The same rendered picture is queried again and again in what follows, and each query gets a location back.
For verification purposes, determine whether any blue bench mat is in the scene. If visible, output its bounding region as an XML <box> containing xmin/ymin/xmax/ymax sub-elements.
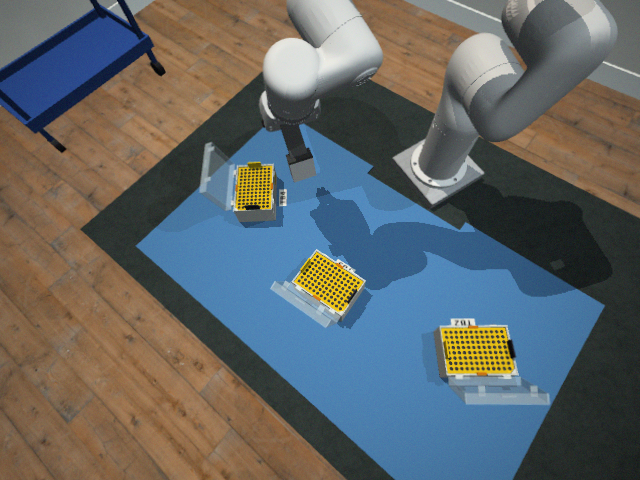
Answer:
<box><xmin>136</xmin><ymin>124</ymin><xmax>605</xmax><ymax>480</ymax></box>

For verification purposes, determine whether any yellow perforated tip rack plate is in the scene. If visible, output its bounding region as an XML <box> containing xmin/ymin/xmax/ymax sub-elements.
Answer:
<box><xmin>441</xmin><ymin>328</ymin><xmax>516</xmax><ymax>374</ymax></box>
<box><xmin>294</xmin><ymin>252</ymin><xmax>363</xmax><ymax>312</ymax></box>
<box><xmin>236</xmin><ymin>162</ymin><xmax>272</xmax><ymax>210</ymax></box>

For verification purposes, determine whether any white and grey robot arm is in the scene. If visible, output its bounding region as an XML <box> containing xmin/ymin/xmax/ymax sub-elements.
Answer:
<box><xmin>263</xmin><ymin>0</ymin><xmax>618</xmax><ymax>188</ymax></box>

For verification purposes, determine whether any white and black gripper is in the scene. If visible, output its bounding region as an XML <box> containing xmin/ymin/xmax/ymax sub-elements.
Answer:
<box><xmin>259</xmin><ymin>91</ymin><xmax>321</xmax><ymax>132</ymax></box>

